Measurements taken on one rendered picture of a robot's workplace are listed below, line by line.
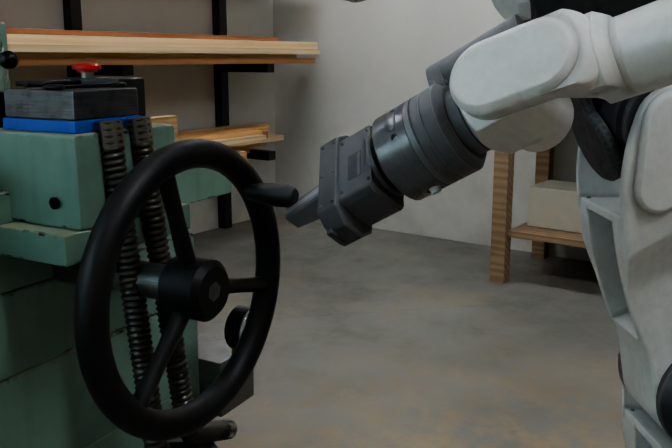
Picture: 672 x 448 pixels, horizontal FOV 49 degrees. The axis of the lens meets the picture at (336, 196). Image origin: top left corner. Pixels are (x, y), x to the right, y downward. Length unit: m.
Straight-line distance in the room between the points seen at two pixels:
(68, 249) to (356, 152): 0.28
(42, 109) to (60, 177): 0.07
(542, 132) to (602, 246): 0.38
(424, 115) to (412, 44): 3.69
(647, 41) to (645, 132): 0.29
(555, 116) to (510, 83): 0.08
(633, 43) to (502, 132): 0.13
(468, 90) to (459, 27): 3.58
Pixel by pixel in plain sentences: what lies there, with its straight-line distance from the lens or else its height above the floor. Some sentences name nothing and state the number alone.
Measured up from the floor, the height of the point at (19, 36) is 1.11.
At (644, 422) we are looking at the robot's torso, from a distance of 1.14.
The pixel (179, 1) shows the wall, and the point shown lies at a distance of 4.36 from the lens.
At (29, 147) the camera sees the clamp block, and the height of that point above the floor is 0.95.
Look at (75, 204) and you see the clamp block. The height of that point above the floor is 0.90.
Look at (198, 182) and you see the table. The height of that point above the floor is 0.87.
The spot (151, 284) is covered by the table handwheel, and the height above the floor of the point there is 0.81.
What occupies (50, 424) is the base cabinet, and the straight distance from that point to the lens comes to 0.89.
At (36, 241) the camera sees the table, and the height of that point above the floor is 0.86.
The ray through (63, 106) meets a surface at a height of 0.99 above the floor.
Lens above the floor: 1.03
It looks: 11 degrees down
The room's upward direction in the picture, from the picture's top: straight up
